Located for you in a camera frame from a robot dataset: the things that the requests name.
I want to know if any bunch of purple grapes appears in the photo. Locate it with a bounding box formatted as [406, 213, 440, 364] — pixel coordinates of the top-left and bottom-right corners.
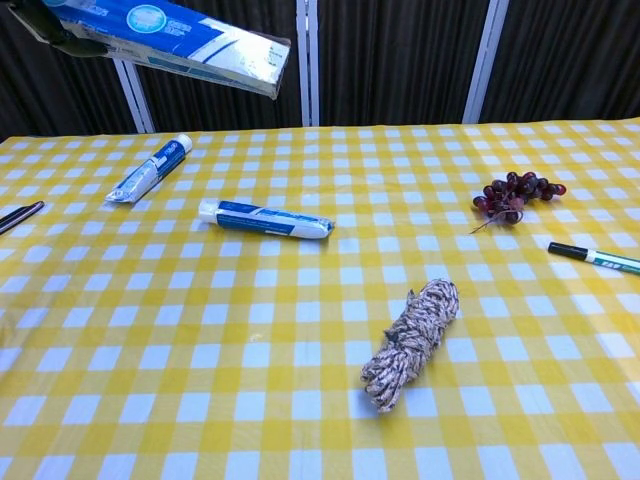
[468, 171, 568, 236]

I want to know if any white partition frame post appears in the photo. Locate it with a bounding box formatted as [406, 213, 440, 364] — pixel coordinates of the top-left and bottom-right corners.
[295, 0, 321, 127]
[112, 58, 156, 135]
[462, 0, 512, 124]

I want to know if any squeezed blue white toothpaste tube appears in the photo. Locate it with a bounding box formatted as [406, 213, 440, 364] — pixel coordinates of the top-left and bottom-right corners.
[104, 133, 194, 205]

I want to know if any yellow white checkered tablecloth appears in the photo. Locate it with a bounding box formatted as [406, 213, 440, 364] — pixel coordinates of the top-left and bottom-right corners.
[0, 118, 640, 480]

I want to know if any bundle of speckled rope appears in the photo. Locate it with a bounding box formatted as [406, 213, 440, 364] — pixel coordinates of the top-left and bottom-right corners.
[361, 279, 461, 414]

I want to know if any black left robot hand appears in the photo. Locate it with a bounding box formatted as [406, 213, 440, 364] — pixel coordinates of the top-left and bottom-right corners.
[8, 0, 109, 58]

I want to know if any green white marker pen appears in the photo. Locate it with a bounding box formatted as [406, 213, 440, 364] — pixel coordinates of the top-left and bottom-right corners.
[547, 241, 640, 277]

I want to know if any black pen with pink stripe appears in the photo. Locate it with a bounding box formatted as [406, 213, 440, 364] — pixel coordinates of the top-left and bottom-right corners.
[0, 200, 46, 235]

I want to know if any blue white toothpaste box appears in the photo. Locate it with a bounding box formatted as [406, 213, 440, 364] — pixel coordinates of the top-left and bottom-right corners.
[41, 0, 292, 99]

